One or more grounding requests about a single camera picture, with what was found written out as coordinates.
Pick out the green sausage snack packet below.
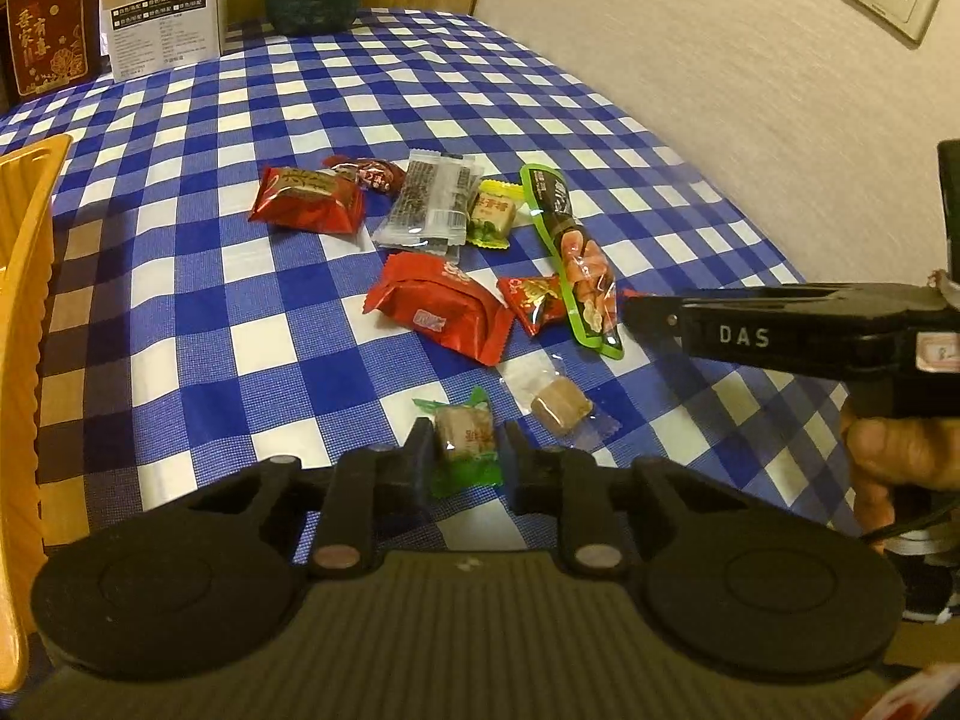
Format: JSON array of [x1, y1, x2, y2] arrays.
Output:
[[519, 164, 625, 359]]

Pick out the blue white checkered tablecloth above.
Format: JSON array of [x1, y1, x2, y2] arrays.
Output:
[[2, 11, 853, 546]]

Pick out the dark red gold gift box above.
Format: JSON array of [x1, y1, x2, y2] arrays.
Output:
[[5, 0, 101, 101]]

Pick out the clear dark seaweed snack packet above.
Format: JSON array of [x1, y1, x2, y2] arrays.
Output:
[[371, 149, 485, 263]]

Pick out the red gold snack packet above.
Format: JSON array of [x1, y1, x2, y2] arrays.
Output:
[[247, 166, 364, 236]]

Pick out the yellow green wrapped candy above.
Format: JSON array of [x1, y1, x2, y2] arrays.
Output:
[[467, 179, 526, 250]]

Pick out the white product box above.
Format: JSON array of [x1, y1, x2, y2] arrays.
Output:
[[101, 0, 226, 82]]

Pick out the person's right hand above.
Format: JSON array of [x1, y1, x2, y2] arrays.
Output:
[[839, 400, 960, 532]]

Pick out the large red snack packet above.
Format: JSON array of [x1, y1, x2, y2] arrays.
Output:
[[363, 252, 514, 367]]

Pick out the orange plastic tray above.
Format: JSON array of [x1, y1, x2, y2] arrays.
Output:
[[0, 133, 71, 694]]

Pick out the clear brown candy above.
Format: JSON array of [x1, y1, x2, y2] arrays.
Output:
[[500, 351, 620, 452]]

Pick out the dark red small snack packet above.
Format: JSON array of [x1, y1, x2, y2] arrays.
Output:
[[322, 154, 405, 199]]

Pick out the small red orange snack packet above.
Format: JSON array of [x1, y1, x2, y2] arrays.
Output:
[[496, 275, 566, 338]]

